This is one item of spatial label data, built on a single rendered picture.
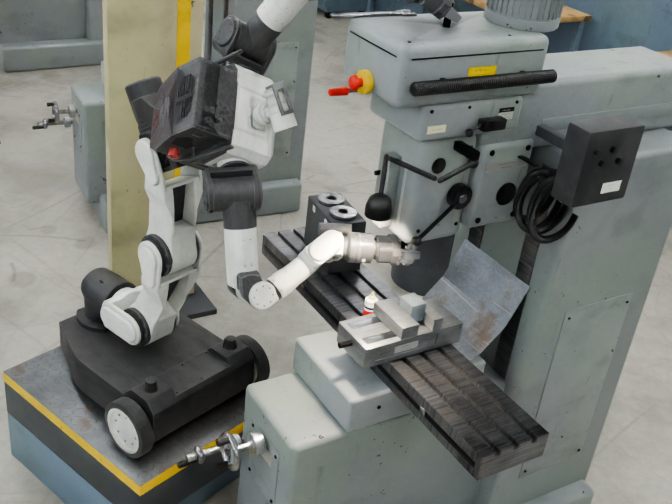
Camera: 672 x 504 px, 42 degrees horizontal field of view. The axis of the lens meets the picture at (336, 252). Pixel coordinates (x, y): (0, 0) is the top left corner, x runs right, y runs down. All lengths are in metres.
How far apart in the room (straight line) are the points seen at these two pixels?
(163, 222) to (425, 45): 1.07
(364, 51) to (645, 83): 0.92
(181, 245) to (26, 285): 1.93
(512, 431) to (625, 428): 1.82
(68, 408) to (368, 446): 1.10
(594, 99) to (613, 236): 0.43
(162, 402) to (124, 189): 1.41
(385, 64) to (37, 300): 2.77
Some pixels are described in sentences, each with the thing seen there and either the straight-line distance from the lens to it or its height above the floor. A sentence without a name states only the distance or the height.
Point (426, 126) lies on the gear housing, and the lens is 2.20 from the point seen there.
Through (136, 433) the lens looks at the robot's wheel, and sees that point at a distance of 2.87.
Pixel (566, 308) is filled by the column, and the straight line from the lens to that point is 2.77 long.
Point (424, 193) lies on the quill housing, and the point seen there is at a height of 1.47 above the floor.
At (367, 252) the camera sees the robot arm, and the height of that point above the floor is 1.24.
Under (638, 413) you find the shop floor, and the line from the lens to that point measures 4.28.
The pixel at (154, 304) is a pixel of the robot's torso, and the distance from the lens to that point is 2.95.
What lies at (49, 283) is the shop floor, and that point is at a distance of 4.62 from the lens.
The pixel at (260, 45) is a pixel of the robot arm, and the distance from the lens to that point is 2.47.
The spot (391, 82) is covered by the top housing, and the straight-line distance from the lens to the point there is 2.11.
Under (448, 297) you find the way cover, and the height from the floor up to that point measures 0.96.
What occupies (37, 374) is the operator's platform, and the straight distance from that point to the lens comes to 3.36.
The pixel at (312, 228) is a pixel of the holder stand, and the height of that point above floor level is 1.05.
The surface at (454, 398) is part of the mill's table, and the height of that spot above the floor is 0.96.
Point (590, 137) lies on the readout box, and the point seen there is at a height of 1.71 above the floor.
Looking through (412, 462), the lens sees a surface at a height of 0.53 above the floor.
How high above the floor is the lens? 2.44
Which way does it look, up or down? 29 degrees down
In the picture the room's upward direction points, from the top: 7 degrees clockwise
